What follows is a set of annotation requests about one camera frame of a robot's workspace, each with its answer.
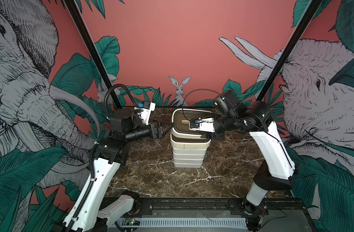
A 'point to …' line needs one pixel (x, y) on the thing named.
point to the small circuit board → (131, 221)
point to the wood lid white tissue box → (188, 151)
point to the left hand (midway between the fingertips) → (170, 123)
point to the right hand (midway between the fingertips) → (201, 126)
